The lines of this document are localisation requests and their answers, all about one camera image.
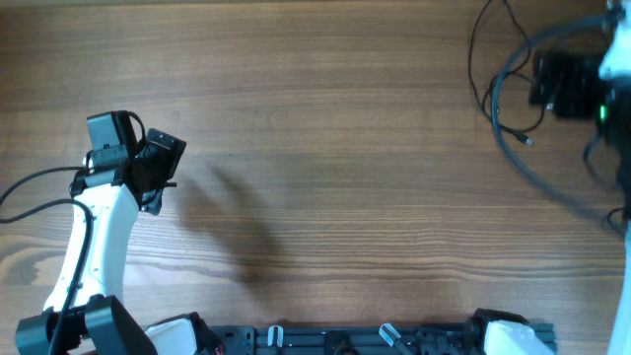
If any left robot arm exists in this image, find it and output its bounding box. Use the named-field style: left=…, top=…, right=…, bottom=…
left=15, top=110, right=202, bottom=354

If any thin black cable right edge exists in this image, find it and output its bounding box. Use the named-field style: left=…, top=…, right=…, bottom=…
left=605, top=206, right=630, bottom=236

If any black usb cable bundle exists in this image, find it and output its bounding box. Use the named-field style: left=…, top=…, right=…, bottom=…
left=466, top=0, right=548, bottom=147

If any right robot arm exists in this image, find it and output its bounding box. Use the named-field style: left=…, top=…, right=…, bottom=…
left=475, top=1, right=630, bottom=219

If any left camera black cable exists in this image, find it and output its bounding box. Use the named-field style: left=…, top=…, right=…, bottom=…
left=0, top=110, right=149, bottom=355

